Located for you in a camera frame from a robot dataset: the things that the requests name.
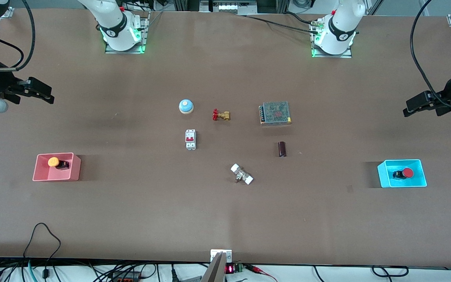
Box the silver terminal block unit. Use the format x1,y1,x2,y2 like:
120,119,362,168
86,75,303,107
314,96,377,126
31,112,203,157
200,0,258,16

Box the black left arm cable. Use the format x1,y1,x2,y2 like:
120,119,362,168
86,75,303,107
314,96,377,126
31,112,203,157
410,0,451,110

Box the cyan plastic bin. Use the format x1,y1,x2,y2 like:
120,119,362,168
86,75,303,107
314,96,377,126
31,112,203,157
377,159,428,188

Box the metal mesh power supply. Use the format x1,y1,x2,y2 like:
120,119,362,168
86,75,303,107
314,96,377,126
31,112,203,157
259,101,292,126

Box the brass valve red handle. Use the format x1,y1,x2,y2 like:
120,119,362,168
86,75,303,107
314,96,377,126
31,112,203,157
212,108,231,122

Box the black looped cable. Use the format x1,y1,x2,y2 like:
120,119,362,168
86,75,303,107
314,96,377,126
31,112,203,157
23,222,62,279

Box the yellow mushroom push button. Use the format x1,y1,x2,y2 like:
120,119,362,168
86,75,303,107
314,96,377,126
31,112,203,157
47,157,71,170

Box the metal fitting white caps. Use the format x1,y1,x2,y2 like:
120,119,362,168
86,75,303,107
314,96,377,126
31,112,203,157
230,163,254,186

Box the blue white round bell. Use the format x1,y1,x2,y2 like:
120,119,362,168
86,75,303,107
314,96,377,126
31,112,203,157
179,99,195,115

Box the red mushroom push button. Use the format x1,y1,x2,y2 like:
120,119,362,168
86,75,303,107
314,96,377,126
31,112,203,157
392,167,415,181

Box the grey aluminium bar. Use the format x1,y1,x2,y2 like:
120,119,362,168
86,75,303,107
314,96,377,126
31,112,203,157
201,251,226,282

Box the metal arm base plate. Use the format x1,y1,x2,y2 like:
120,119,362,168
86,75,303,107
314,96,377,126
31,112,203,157
105,11,149,54
310,20,353,59

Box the pink plastic bin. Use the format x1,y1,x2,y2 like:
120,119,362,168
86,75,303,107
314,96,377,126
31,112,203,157
32,152,82,182

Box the black coiled cable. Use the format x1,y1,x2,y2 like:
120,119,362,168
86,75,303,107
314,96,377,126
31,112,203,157
372,265,410,278

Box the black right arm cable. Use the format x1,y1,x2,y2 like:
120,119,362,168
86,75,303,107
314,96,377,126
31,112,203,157
0,0,36,72

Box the white metal bracket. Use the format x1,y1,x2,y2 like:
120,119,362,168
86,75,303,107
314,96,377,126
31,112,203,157
210,249,233,263

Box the black table cable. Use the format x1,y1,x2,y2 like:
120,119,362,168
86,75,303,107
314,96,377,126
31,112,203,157
236,13,322,34

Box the aluminium edge strip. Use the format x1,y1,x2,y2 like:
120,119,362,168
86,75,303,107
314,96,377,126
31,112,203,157
0,7,15,51

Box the red clip lead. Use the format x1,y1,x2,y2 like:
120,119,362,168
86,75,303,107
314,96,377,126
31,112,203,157
245,264,278,282

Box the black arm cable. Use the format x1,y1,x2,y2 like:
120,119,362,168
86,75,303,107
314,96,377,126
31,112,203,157
0,0,36,72
410,0,451,110

